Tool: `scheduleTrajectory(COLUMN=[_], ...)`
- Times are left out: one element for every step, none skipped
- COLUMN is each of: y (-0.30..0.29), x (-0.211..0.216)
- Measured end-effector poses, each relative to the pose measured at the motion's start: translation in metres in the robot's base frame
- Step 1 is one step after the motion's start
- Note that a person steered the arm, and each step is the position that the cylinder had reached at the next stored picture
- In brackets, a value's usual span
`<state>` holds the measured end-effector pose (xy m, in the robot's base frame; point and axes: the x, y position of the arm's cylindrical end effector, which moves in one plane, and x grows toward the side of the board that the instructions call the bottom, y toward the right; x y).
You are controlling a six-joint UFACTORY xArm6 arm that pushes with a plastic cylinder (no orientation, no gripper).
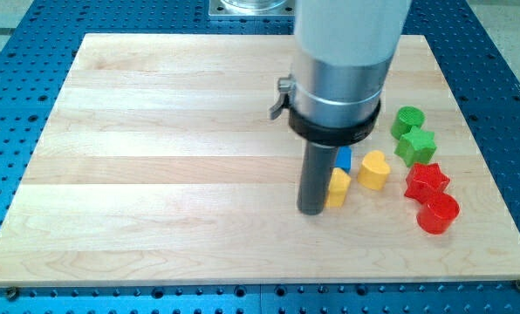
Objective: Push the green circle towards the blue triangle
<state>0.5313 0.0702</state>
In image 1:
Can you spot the green circle block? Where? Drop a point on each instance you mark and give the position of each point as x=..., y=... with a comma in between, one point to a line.
x=405, y=119

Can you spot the blue triangle block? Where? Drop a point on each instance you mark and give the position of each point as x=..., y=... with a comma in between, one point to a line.
x=344, y=159

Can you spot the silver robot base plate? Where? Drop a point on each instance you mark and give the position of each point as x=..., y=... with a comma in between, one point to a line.
x=251, y=8

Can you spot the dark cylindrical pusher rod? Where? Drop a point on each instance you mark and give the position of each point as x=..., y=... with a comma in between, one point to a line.
x=315, y=177

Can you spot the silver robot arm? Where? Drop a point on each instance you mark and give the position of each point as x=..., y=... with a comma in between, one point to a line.
x=343, y=51

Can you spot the wooden board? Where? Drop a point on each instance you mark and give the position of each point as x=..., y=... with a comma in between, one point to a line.
x=159, y=165

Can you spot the yellow pentagon block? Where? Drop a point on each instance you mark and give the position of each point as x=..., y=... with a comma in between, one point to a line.
x=338, y=188

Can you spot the yellow heart block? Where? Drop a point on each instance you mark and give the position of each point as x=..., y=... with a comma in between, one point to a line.
x=374, y=170

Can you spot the green star block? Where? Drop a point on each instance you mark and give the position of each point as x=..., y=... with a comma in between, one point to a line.
x=416, y=146

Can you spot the red circle block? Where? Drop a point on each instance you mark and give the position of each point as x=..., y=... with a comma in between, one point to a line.
x=437, y=213

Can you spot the red star block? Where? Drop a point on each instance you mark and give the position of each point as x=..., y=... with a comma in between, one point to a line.
x=425, y=180

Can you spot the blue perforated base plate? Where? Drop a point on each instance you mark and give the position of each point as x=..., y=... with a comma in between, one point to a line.
x=40, y=52

